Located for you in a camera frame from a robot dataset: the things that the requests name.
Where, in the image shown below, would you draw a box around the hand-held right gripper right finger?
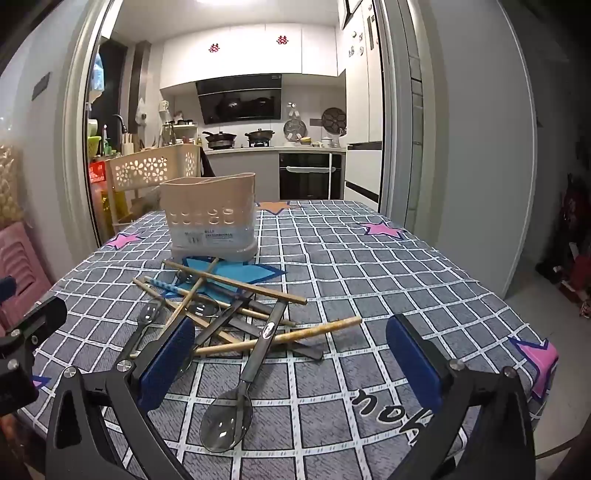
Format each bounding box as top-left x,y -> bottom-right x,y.
385,315 -> 536,480

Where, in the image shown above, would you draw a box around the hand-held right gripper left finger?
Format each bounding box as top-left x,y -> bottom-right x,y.
45,316 -> 197,480

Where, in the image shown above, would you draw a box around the blue-patterned wooden chopstick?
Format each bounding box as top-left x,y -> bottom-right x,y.
143,276 -> 297,329

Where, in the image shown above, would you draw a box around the beige plastic utensil holder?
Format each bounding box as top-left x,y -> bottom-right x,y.
159,172 -> 260,265

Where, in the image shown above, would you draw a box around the stack of pink plastic stools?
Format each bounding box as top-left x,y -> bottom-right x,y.
0,220 -> 52,326

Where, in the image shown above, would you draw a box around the grey checked star tablecloth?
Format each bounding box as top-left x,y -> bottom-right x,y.
32,199 -> 561,480

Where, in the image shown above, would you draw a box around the clear bag of pale nuts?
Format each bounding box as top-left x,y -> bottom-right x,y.
0,144 -> 25,228

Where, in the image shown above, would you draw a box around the beige flower-cutout trolley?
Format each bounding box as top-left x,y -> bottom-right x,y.
105,146 -> 202,227

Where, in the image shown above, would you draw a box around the black built-in oven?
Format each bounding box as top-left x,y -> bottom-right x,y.
279,152 -> 346,200

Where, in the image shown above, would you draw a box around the dark red bag pile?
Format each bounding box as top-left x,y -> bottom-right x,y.
536,173 -> 591,319

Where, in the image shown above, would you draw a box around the white spice rack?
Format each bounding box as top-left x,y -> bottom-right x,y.
159,99 -> 200,149

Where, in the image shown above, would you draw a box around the black wok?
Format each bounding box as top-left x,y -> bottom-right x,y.
202,131 -> 238,150

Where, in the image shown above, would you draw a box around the round metal steamer plate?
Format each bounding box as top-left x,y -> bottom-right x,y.
283,104 -> 306,142

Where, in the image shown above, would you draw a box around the black range hood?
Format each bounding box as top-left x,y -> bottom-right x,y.
195,73 -> 283,125

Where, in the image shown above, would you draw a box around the white refrigerator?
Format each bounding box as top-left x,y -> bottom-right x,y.
344,0 -> 385,206

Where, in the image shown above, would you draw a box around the white upper kitchen cabinets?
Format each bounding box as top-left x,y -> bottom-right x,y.
159,22 -> 347,89

